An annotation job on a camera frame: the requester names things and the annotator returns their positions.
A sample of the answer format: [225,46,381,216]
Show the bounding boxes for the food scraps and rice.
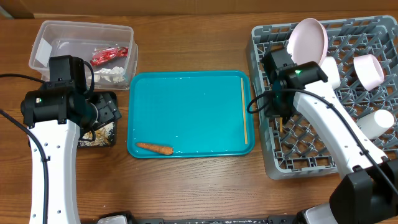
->
[78,122,117,147]

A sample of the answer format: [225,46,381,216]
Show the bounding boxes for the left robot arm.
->
[21,55,121,223]

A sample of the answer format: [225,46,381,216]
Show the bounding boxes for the white cup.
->
[356,110,395,139]

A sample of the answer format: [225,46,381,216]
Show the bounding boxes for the teal serving tray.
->
[127,70,255,159]

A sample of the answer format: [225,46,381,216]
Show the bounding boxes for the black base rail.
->
[96,210,299,224]

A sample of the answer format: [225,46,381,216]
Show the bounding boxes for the red snack wrapper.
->
[90,47,129,66]

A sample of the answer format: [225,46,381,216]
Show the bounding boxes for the pink plate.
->
[287,18,328,65]

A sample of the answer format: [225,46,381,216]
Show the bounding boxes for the grey dishwasher rack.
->
[246,16,397,180]

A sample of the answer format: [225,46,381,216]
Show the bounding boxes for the clear plastic bin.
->
[29,21,138,90]

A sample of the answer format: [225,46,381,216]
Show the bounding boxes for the orange carrot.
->
[136,142,174,156]

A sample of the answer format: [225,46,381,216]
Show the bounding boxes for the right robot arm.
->
[261,49,397,223]

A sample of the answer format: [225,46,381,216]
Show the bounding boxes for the white tissue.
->
[94,67,126,84]

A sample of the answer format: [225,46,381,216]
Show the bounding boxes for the black tray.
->
[21,88,121,150]

